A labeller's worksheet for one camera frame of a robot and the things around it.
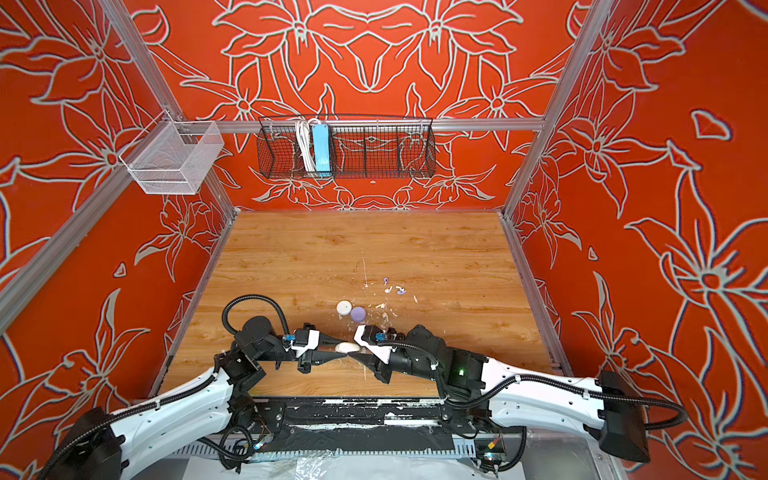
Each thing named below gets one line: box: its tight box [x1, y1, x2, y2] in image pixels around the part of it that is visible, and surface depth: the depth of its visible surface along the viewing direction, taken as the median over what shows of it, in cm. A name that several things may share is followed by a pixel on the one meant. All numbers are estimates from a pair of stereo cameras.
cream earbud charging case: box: [334, 342, 361, 354], surface depth 66 cm
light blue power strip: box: [312, 124, 331, 177], surface depth 92 cm
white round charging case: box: [336, 300, 352, 316], surface depth 93 cm
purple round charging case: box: [351, 306, 367, 323], surface depth 91 cm
